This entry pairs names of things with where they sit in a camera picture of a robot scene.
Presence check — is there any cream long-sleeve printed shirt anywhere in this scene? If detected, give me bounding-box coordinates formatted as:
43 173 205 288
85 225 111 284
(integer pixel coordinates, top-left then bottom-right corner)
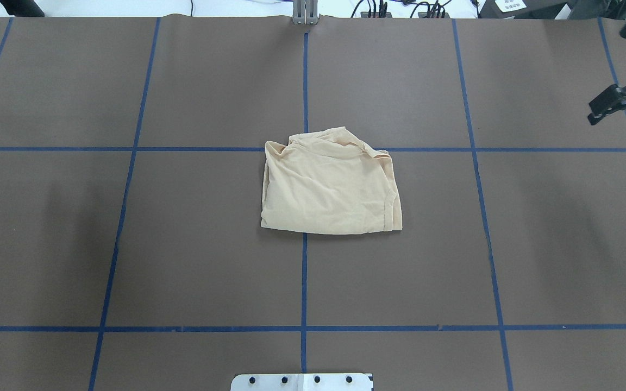
260 127 403 235

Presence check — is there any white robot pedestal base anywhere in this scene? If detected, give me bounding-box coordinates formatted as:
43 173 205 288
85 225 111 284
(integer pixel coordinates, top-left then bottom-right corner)
230 372 374 390

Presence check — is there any aluminium frame post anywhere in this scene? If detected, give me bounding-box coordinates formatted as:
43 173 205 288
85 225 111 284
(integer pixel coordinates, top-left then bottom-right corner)
291 0 320 25

